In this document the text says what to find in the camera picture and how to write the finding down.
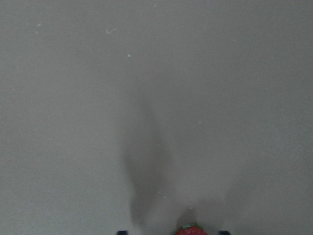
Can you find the red strawberry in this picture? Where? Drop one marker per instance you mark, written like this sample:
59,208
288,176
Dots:
190,229

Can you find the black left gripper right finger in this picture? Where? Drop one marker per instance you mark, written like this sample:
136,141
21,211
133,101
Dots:
223,232

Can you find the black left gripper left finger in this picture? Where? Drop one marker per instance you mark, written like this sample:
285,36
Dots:
122,233

